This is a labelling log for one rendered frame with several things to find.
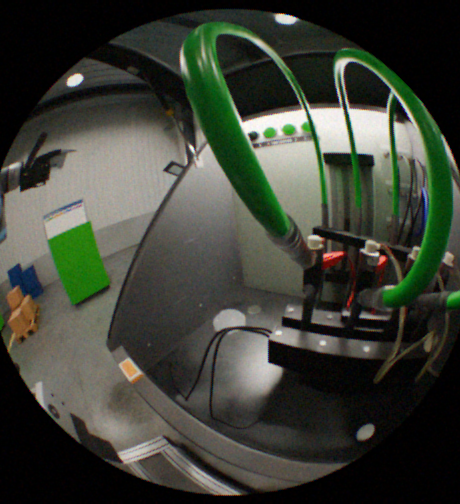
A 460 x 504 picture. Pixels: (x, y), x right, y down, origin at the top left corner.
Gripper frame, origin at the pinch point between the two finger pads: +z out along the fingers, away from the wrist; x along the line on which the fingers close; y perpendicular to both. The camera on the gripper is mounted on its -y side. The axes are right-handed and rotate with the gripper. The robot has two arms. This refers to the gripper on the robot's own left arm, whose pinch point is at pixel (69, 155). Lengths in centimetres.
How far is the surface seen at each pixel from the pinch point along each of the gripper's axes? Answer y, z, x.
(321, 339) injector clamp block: 39, -2, 67
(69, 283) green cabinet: 135, 44, -246
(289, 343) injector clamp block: 40, -3, 62
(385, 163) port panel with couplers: 6, 21, 87
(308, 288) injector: 30, -2, 62
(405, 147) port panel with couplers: -1, 19, 94
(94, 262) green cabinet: 120, 106, -228
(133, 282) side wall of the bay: 35.5, -0.5, 30.1
